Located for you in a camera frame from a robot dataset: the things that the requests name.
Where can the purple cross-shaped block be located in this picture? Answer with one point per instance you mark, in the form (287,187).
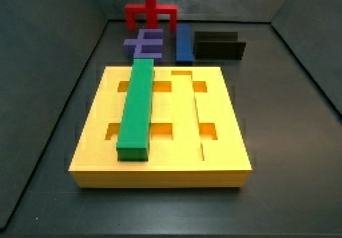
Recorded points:
(146,46)

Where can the green long bar block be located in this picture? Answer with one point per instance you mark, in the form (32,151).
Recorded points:
(132,143)

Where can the yellow slotted board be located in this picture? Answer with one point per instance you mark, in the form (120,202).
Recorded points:
(196,148)

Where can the black metal bracket holder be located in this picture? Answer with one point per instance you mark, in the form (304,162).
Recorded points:
(218,45)

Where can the red cross-shaped block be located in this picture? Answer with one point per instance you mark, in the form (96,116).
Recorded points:
(151,9)

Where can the blue long bar block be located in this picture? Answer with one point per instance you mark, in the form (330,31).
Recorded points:
(183,44)

